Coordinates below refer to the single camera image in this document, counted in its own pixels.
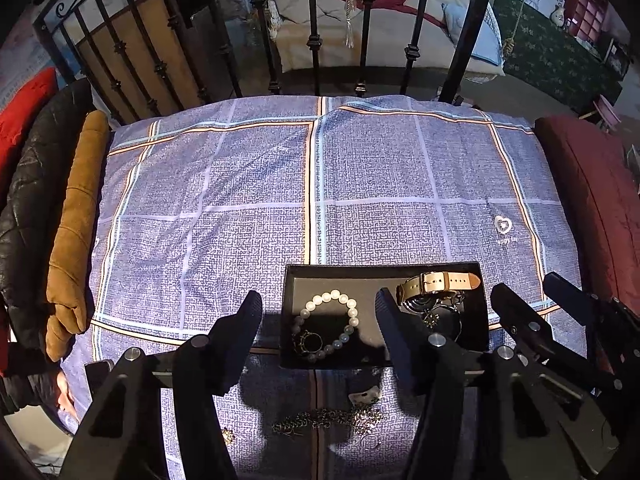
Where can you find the pink chair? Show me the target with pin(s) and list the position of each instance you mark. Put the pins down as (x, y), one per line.
(607, 110)

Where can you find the black quilted jacket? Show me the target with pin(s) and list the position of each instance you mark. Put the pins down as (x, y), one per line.
(35, 200)

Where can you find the green patterned carpet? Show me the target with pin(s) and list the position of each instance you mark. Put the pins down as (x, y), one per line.
(550, 55)

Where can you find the white pillow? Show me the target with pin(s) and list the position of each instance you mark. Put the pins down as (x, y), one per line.
(295, 15)

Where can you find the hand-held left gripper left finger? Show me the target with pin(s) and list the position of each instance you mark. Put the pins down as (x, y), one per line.
(242, 340)

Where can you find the white earring card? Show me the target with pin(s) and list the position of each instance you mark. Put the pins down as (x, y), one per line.
(364, 396)

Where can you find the brown suede cloth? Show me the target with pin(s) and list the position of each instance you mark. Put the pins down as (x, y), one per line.
(75, 220)

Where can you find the black metal bed frame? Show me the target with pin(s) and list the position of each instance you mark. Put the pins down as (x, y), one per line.
(315, 45)

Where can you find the red shelf unit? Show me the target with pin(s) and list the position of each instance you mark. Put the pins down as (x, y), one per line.
(590, 7)

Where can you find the blue plaid blanket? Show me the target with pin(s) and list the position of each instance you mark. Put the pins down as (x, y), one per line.
(240, 185)

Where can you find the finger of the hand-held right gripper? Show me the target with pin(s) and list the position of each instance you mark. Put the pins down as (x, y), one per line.
(520, 320)
(565, 292)

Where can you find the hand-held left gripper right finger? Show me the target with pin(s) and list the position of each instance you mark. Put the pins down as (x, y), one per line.
(400, 355)

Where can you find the small gold earring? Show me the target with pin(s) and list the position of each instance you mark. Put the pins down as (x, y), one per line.
(229, 435)

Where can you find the white jug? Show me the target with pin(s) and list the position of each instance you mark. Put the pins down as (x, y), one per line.
(559, 14)

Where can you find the dark red cushion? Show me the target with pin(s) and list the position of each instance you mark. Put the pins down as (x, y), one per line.
(595, 185)

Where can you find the another person's forearm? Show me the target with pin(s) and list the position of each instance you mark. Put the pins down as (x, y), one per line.
(25, 385)

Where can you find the black jewelry box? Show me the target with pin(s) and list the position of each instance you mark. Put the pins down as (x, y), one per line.
(330, 280)

